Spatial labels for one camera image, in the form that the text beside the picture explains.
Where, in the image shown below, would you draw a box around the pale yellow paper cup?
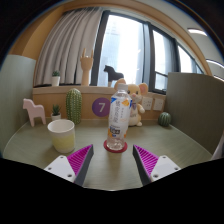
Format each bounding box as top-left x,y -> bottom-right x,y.
46,119 -> 76,154

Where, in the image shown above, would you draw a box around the small potted cactus plant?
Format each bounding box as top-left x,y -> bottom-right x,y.
50,70 -> 62,87

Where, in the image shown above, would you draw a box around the small potted succulent plant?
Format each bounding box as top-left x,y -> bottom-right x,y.
50,104 -> 63,122

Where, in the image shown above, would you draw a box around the pink horse figurine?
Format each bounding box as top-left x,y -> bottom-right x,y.
22,98 -> 47,128

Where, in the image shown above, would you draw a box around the clear plastic drink bottle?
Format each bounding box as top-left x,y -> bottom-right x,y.
106,83 -> 133,152

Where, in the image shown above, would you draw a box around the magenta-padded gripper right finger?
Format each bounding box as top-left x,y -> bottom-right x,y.
132,144 -> 182,186

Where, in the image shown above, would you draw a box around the beige plush mouse toy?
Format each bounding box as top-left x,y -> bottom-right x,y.
114,78 -> 149,128

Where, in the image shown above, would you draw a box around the flat round red coaster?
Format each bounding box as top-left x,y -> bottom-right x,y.
102,139 -> 129,154

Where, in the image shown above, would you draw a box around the dark-framed window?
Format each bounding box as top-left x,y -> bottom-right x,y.
90,9 -> 205,95

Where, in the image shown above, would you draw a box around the wooden hand model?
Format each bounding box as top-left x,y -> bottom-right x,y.
79,48 -> 95,87

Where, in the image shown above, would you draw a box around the white wall socket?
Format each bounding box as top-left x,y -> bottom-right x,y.
141,96 -> 154,111
152,97 -> 165,112

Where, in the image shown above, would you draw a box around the ceiling strip lights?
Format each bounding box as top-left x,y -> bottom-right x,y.
186,28 -> 224,81

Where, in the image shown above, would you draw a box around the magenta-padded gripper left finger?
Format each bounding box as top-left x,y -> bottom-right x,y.
43,143 -> 95,187

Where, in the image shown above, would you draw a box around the grey pleated curtain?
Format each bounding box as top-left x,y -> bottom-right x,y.
34,7 -> 104,88

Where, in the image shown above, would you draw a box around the tall green cactus ornament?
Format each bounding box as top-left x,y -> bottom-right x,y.
65,87 -> 83,126

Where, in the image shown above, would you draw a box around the small round green cactus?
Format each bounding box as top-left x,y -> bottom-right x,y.
157,111 -> 173,128

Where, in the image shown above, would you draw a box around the black horse figurine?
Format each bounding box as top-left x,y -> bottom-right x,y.
103,64 -> 125,88

